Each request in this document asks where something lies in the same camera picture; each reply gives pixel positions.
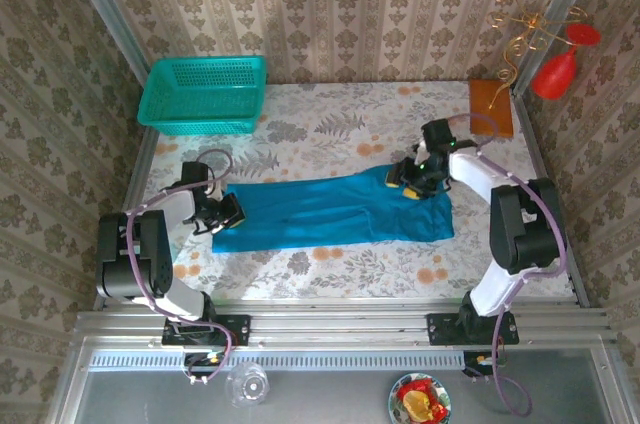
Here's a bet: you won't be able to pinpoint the red wine glass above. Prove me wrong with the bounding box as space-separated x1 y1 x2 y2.
530 23 602 102

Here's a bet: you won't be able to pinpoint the clear drinking glass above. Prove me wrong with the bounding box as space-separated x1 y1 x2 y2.
224 361 271 410

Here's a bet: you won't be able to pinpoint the teal plastic basket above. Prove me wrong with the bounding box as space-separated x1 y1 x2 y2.
136 55 269 136

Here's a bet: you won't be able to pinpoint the floral tablecloth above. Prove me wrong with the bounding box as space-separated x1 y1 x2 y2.
117 81 574 301

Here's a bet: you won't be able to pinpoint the yellow snack piece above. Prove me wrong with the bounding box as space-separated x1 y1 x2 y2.
403 390 434 420

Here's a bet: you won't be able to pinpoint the floral rimmed plate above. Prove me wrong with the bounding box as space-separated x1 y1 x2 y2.
388 372 452 424

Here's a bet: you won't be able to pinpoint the black connector board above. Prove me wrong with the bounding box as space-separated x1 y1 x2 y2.
182 351 226 379
462 351 507 379

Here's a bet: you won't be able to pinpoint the grey slotted cable duct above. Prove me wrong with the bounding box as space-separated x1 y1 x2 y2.
88 349 465 373

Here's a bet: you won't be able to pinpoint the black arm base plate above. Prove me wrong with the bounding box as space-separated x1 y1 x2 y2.
160 314 251 348
425 312 520 347

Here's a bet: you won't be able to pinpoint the aluminium side rail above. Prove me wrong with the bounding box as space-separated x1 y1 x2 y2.
93 128 161 310
514 93 591 308

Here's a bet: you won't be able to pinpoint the brown wooden base board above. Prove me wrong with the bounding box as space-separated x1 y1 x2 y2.
468 78 515 139

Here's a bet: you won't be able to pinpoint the gold wire glass stand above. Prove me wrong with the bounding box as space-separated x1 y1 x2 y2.
487 0 589 110

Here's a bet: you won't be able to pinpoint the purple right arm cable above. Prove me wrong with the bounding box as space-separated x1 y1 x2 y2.
447 112 569 416

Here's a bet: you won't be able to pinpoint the aluminium mounting rail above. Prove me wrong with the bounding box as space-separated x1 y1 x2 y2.
74 299 619 351

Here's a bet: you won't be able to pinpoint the blue t-shirt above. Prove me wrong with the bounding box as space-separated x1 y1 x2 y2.
211 163 455 254

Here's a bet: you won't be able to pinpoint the red foil snack wrappers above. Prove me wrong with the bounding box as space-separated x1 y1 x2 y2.
397 377 449 423

